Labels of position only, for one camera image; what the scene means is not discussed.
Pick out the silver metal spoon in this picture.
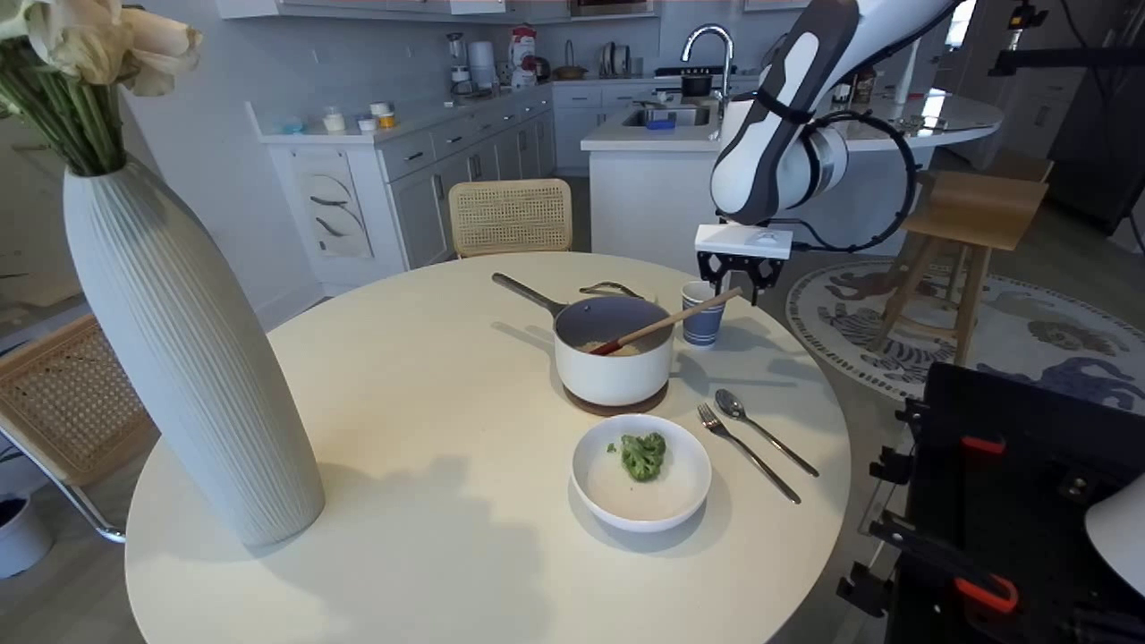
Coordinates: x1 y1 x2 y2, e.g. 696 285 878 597
716 390 820 474

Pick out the rattan dining chair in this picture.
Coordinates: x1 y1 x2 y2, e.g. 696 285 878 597
449 178 573 257

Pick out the blue and white paper cup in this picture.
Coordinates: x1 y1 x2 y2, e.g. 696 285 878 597
682 279 723 348

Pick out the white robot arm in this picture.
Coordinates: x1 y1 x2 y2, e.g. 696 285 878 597
710 0 959 243

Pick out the white kitchen cabinet counter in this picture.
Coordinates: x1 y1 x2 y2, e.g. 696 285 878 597
246 87 556 295

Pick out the white ceramic bowl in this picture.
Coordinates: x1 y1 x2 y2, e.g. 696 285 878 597
573 413 713 534

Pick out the round patterned rug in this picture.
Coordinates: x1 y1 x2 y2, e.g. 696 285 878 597
789 265 1145 413

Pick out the chrome kitchen faucet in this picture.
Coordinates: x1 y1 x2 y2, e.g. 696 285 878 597
681 20 736 112

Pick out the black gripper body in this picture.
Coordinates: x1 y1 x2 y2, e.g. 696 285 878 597
697 250 783 291

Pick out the white saucepan with handle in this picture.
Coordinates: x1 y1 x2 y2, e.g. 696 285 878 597
495 273 672 406

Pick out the white kitchen island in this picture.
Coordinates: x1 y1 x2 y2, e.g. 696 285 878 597
582 90 1001 273

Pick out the green broccoli floret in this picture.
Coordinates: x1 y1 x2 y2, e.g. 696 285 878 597
618 431 667 481

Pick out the wooden spatula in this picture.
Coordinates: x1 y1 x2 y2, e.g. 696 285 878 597
587 285 741 353

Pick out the cream flower bouquet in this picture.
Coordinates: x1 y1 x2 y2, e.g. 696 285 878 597
0 0 203 174

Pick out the tall white ribbed vase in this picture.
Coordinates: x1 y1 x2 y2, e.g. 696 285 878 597
63 165 325 551

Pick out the black equipment cart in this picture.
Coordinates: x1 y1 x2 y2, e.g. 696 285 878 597
837 363 1145 644

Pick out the wooden bar stool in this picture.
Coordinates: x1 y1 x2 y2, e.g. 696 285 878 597
880 172 1046 363

